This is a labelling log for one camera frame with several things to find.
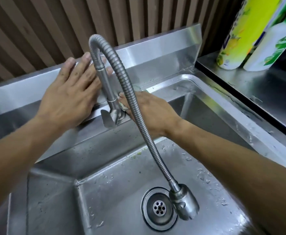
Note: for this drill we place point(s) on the person's left forearm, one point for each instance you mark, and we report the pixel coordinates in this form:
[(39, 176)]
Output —
[(13, 156)]

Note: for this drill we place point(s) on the person's left fingers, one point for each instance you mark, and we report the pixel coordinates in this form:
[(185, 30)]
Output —
[(84, 64)]

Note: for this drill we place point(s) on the person's right hand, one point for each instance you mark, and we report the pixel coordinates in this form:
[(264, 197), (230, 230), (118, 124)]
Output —
[(155, 115)]

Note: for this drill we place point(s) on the person's left hand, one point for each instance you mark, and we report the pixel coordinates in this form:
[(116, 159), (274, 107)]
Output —
[(69, 97)]

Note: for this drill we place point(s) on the green white sponge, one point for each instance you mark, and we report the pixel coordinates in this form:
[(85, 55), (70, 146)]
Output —
[(124, 109)]

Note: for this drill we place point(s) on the round steel drain strainer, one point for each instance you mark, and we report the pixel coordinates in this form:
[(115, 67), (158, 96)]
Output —
[(149, 210)]

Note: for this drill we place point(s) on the stainless steel sink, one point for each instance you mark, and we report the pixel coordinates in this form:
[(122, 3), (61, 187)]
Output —
[(108, 190)]

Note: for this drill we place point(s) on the yellow dish soap bottle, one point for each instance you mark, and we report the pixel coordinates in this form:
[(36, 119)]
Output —
[(245, 31)]

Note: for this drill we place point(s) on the white green cleaner bottle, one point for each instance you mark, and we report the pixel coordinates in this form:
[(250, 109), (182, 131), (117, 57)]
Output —
[(272, 48)]

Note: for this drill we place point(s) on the person's right fingers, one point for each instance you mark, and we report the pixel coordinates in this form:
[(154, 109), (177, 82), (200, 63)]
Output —
[(124, 100)]

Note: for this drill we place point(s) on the person's right forearm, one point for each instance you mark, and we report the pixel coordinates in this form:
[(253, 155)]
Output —
[(236, 173)]

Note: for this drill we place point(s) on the flexible steel faucet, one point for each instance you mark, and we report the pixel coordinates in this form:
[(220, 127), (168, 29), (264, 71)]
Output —
[(124, 79)]

